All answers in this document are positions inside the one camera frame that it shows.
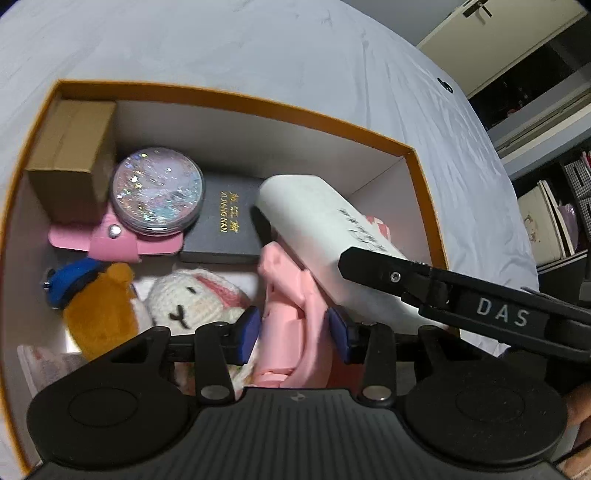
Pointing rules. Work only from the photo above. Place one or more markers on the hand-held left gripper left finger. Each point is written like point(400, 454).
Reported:
point(247, 334)

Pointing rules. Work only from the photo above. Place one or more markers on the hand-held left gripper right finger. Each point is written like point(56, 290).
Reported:
point(344, 334)

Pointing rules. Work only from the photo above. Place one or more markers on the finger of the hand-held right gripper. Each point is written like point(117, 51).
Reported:
point(378, 272)

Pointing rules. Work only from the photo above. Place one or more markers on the pink plastic toy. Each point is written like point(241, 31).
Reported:
point(286, 295)

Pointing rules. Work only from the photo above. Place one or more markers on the white cylindrical bottle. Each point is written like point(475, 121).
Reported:
point(314, 221)

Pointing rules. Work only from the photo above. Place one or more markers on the orange cardboard box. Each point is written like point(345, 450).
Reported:
point(277, 138)

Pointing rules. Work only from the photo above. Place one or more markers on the gold cardboard box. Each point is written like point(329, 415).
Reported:
point(69, 152)

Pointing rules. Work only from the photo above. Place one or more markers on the person's right hand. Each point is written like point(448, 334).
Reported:
point(579, 408)

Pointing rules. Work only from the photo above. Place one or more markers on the pink white striped item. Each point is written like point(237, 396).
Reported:
point(378, 226)

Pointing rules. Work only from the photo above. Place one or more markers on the white knitted bunny plush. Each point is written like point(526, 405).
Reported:
point(189, 300)

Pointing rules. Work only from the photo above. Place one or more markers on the cream printed storage box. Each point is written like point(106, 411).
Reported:
point(545, 226)

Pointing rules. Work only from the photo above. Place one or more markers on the black box with gold print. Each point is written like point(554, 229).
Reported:
point(207, 240)

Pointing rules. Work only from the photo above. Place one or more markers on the orange plush with blue cap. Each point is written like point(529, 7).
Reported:
point(101, 314)

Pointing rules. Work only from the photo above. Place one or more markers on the black white checked basket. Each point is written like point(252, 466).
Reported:
point(579, 177)

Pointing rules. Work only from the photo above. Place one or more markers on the pink snap wallet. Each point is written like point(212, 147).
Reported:
point(111, 247)

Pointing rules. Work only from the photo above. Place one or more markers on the round glitter case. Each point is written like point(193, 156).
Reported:
point(157, 189)

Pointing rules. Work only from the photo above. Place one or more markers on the black shelf unit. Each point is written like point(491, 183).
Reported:
point(531, 129)

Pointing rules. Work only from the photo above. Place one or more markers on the bed with grey sheet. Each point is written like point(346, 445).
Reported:
point(277, 46)

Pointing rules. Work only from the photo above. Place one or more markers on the cream wardrobe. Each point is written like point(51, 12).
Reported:
point(498, 41)

